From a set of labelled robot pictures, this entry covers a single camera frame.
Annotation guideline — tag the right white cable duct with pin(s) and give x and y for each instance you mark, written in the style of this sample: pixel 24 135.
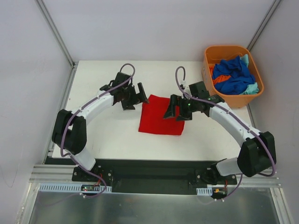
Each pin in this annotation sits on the right white cable duct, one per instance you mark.
pixel 204 191

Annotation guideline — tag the right aluminium corner post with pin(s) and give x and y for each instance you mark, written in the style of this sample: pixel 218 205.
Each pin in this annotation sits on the right aluminium corner post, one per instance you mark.
pixel 265 21

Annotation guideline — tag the blue t shirt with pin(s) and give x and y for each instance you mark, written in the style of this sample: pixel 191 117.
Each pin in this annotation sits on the blue t shirt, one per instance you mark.
pixel 240 76

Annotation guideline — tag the white slotted cable duct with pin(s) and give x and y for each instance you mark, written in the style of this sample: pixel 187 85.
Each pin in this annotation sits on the white slotted cable duct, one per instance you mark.
pixel 74 188

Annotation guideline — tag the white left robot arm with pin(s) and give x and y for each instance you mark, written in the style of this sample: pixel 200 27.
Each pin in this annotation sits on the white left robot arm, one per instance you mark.
pixel 70 129

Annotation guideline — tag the left aluminium corner post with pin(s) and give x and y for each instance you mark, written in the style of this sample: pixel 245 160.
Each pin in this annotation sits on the left aluminium corner post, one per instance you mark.
pixel 50 22

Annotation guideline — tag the orange t shirt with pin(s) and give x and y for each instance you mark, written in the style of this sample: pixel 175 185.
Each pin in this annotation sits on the orange t shirt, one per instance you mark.
pixel 220 78

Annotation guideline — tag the aluminium corner post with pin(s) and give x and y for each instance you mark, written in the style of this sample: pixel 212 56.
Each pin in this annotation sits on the aluminium corner post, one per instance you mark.
pixel 265 21
pixel 50 22

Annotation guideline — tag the red t shirt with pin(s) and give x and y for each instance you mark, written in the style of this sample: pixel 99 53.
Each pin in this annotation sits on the red t shirt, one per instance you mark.
pixel 152 118

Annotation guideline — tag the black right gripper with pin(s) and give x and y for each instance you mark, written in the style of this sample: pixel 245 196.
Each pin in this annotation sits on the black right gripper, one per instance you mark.
pixel 181 107

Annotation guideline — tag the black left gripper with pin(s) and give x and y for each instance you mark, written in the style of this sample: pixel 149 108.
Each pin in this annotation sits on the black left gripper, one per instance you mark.
pixel 131 97

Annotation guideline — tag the orange plastic basket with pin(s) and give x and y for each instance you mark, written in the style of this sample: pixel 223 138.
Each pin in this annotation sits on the orange plastic basket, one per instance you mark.
pixel 213 55

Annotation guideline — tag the light teal t shirt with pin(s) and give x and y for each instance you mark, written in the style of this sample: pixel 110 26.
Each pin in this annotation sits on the light teal t shirt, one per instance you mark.
pixel 251 89

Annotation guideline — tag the aluminium front frame rail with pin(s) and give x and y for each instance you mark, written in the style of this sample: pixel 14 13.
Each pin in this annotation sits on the aluminium front frame rail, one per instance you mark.
pixel 44 173

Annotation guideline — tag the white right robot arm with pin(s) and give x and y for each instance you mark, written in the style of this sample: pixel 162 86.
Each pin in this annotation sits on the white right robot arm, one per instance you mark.
pixel 257 149

